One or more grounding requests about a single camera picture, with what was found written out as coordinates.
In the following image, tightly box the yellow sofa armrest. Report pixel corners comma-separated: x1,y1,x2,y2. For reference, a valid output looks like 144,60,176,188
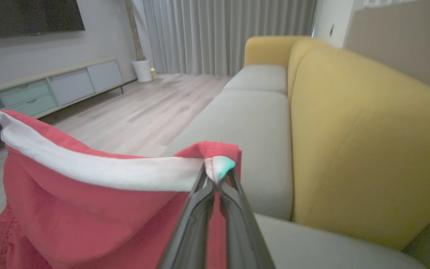
244,35,311,70

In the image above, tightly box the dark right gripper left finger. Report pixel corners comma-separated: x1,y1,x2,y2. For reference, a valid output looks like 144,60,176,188
158,164,216,269

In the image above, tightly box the white planter pot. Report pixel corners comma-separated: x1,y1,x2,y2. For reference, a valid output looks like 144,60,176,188
131,59,153,83

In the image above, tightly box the brown wooden trunk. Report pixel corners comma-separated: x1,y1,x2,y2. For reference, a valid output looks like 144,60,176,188
125,0,145,62

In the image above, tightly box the black wall television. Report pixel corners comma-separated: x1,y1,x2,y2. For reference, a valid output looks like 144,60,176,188
0,0,86,42

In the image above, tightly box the red white basketball jersey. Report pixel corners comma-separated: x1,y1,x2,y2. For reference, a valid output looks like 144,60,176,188
0,109,243,269

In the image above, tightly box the grey sofa seat cushion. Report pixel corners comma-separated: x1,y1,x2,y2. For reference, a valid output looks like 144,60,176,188
222,64,289,95
162,89,295,222

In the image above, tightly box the low pastel tv cabinet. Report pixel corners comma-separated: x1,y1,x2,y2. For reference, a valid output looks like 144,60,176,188
0,58,125,121

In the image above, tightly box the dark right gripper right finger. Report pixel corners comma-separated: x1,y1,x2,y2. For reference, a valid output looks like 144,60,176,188
218,170,275,269

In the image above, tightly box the grey pleated curtain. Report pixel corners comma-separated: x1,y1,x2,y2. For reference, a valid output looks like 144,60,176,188
141,0,317,76

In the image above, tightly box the yellow sofa backrest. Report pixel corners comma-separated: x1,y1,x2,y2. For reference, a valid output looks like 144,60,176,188
287,37,430,251

